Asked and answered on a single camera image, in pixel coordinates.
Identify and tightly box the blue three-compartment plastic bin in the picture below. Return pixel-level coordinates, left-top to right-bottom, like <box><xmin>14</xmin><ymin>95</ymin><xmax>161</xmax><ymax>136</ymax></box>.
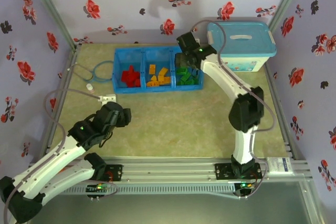
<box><xmin>112</xmin><ymin>46</ymin><xmax>205</xmax><ymax>94</ymax></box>

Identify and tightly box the white storage box blue lid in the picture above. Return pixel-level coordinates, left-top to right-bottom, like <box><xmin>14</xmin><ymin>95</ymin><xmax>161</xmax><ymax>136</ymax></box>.
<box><xmin>206</xmin><ymin>22</ymin><xmax>278</xmax><ymax>73</ymax></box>

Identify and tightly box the left small circuit board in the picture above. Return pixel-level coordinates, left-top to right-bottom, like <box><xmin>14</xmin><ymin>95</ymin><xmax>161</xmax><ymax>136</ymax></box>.
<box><xmin>86</xmin><ymin>183</ymin><xmax>110</xmax><ymax>195</ymax></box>

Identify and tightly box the small circuit board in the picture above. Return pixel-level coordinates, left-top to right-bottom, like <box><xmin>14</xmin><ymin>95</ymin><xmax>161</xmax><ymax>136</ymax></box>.
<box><xmin>235</xmin><ymin>182</ymin><xmax>256</xmax><ymax>196</ymax></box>
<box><xmin>86</xmin><ymin>183</ymin><xmax>110</xmax><ymax>195</ymax></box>

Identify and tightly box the right small circuit board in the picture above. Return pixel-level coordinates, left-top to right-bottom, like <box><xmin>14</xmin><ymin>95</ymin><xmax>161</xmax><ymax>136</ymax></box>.
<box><xmin>235</xmin><ymin>182</ymin><xmax>256</xmax><ymax>196</ymax></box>

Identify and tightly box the white printed label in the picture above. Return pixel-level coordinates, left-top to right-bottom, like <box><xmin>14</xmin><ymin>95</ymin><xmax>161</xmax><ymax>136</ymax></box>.
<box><xmin>267</xmin><ymin>157</ymin><xmax>292</xmax><ymax>174</ymax></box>

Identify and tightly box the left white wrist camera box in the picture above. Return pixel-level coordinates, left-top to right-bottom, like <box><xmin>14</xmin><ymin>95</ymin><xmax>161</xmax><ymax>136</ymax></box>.
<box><xmin>100</xmin><ymin>94</ymin><xmax>117</xmax><ymax>103</ymax></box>

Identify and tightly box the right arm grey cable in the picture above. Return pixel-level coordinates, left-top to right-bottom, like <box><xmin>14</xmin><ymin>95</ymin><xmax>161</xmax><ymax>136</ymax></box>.
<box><xmin>190</xmin><ymin>19</ymin><xmax>276</xmax><ymax>200</ymax></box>

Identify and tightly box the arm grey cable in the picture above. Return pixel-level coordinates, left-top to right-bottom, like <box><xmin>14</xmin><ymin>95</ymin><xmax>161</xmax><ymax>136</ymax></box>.
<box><xmin>190</xmin><ymin>19</ymin><xmax>276</xmax><ymax>200</ymax></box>
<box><xmin>2</xmin><ymin>89</ymin><xmax>119</xmax><ymax>224</ymax></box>

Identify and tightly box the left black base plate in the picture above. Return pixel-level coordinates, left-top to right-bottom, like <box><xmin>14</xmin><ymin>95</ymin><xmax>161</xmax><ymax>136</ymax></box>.
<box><xmin>75</xmin><ymin>165</ymin><xmax>123</xmax><ymax>182</ymax></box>

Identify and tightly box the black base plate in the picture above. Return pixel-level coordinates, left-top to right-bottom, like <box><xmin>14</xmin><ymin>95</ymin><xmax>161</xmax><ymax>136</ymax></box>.
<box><xmin>214</xmin><ymin>163</ymin><xmax>263</xmax><ymax>182</ymax></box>
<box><xmin>75</xmin><ymin>165</ymin><xmax>123</xmax><ymax>182</ymax></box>

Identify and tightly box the blue cable loop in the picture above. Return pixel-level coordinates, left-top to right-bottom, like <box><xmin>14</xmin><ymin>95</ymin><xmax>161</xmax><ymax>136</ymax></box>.
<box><xmin>91</xmin><ymin>60</ymin><xmax>115</xmax><ymax>83</ymax></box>

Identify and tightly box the thin grey wire loop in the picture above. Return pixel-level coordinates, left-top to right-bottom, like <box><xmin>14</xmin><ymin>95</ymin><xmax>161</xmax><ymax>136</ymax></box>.
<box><xmin>67</xmin><ymin>62</ymin><xmax>95</xmax><ymax>82</ymax></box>

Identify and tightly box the left arm grey cable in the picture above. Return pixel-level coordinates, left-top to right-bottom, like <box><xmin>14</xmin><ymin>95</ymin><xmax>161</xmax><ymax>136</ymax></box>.
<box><xmin>2</xmin><ymin>89</ymin><xmax>119</xmax><ymax>224</ymax></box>

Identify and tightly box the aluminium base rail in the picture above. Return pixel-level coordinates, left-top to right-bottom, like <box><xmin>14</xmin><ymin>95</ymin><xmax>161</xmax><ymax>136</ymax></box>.
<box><xmin>26</xmin><ymin>156</ymin><xmax>313</xmax><ymax>183</ymax></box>

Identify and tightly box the left aluminium side rail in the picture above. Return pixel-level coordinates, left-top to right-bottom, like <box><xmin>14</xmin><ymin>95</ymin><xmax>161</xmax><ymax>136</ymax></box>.
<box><xmin>41</xmin><ymin>45</ymin><xmax>82</xmax><ymax>156</ymax></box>

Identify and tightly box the grey slotted cable duct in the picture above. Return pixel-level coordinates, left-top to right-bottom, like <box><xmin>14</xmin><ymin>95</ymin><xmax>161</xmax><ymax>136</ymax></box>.
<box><xmin>34</xmin><ymin>183</ymin><xmax>237</xmax><ymax>196</ymax></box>

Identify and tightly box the right aluminium frame post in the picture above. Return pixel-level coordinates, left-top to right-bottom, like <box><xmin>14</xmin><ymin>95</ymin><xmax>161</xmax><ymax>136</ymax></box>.
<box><xmin>267</xmin><ymin>0</ymin><xmax>308</xmax><ymax>33</ymax></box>

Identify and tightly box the aluminium frame post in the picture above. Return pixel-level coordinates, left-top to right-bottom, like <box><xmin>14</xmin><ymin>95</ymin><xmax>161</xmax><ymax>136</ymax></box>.
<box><xmin>25</xmin><ymin>0</ymin><xmax>79</xmax><ymax>51</ymax></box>
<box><xmin>267</xmin><ymin>0</ymin><xmax>308</xmax><ymax>33</ymax></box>

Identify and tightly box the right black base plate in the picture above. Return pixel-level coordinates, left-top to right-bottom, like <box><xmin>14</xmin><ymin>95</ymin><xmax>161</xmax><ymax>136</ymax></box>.
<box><xmin>214</xmin><ymin>163</ymin><xmax>263</xmax><ymax>182</ymax></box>

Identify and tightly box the left aluminium frame post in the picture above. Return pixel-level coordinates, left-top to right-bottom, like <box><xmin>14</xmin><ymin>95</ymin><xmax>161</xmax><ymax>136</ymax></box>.
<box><xmin>25</xmin><ymin>0</ymin><xmax>79</xmax><ymax>51</ymax></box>

